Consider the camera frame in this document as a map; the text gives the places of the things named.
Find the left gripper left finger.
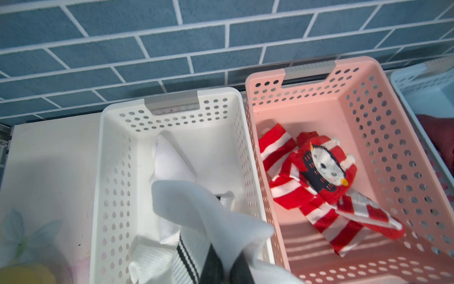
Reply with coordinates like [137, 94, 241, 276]
[198, 245, 224, 284]

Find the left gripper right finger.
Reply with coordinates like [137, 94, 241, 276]
[229, 252, 255, 284]

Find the red white striped sock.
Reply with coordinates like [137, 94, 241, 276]
[258, 124, 405, 257]

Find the purple striped sock front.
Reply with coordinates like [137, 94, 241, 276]
[417, 114, 454, 175]

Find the white plastic basket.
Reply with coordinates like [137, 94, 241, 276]
[90, 88, 271, 284]

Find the pink plastic basket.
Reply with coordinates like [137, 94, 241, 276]
[245, 57, 454, 284]

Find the blue plastic basket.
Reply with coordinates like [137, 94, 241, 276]
[389, 56, 454, 200]

